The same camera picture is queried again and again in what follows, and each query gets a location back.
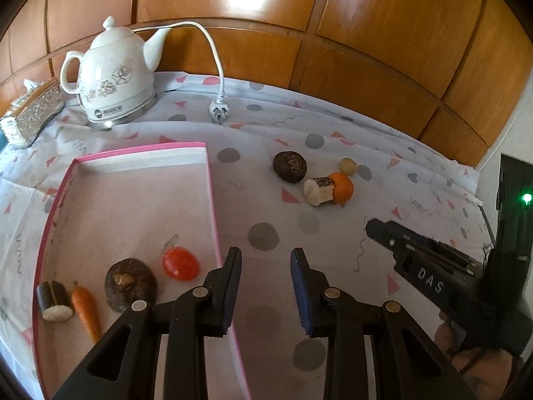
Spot silver kettle base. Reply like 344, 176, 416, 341
85, 94, 157, 130

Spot orange cap toy mushroom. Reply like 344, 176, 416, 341
303, 176, 336, 208

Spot black-skinned cut sugarcane piece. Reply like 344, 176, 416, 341
36, 280, 76, 323

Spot dark brown taro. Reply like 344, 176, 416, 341
104, 258, 158, 313
273, 151, 308, 184

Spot white power cord with plug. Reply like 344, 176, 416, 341
133, 21, 232, 125

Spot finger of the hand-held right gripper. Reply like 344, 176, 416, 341
365, 217, 418, 260
410, 234, 480, 276

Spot small orange carrot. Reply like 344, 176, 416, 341
70, 281, 102, 342

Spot white floral electric kettle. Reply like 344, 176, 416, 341
60, 16, 167, 123

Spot pink shallow cardboard box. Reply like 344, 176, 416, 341
32, 142, 253, 400

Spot red tomato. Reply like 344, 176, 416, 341
162, 247, 200, 281

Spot white patterned tablecloth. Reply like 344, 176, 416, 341
0, 71, 500, 400

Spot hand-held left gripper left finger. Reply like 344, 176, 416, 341
52, 247, 243, 400

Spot silver embossed tissue box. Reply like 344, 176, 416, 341
0, 79, 65, 148

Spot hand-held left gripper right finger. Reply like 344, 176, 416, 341
290, 247, 477, 400

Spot person's right hand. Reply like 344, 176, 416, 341
433, 319, 521, 389

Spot orange tangerine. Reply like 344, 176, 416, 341
329, 172, 354, 206

